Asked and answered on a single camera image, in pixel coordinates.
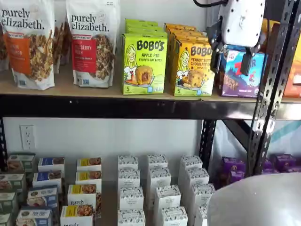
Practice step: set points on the orange Bobo's peanut butter box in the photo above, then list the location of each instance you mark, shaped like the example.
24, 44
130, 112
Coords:
184, 31
188, 70
188, 36
179, 26

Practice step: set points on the white patterned pantry box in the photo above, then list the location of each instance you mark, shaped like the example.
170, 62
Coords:
174, 217
157, 161
191, 162
167, 197
160, 178
131, 218
202, 195
129, 179
197, 177
201, 216
131, 199
128, 162

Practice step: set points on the red label granola bag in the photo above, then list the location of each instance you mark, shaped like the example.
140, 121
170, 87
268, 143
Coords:
91, 47

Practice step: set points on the black metal shelf rack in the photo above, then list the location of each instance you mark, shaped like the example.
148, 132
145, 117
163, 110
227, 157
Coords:
291, 110
117, 106

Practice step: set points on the blue label granola box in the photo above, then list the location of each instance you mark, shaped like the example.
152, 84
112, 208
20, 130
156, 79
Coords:
51, 163
34, 217
47, 179
42, 196

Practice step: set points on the purple snack box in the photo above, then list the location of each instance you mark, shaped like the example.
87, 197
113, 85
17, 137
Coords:
268, 166
234, 164
285, 163
237, 177

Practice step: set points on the green Bobo's apple pie box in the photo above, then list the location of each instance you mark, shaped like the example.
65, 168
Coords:
141, 21
143, 28
145, 32
143, 66

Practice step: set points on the yellow label granola box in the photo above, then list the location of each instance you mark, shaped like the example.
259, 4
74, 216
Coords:
76, 216
88, 178
82, 195
89, 164

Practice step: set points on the green label granola box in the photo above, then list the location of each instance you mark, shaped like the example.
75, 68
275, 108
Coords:
8, 202
21, 162
11, 182
5, 220

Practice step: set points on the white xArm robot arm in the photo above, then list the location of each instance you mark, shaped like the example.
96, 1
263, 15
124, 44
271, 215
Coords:
258, 202

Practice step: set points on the orange label granola bag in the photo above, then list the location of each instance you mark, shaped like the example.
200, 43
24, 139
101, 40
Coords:
30, 47

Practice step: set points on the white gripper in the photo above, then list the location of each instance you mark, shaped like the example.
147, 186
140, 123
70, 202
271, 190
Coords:
242, 21

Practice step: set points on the wooden shelf board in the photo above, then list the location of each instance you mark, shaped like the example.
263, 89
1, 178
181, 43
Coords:
70, 90
291, 100

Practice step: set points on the white wall outlet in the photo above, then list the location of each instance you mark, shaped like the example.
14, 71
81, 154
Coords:
27, 137

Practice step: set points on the white granola bag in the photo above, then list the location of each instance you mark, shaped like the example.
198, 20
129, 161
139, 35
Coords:
61, 47
3, 51

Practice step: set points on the white plastic sheet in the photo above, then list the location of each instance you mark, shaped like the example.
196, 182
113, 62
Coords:
221, 146

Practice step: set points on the tall orange cookie box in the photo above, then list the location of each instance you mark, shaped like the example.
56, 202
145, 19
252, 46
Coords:
294, 82

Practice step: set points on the blue purple Zbar box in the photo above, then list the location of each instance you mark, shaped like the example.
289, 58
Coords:
235, 82

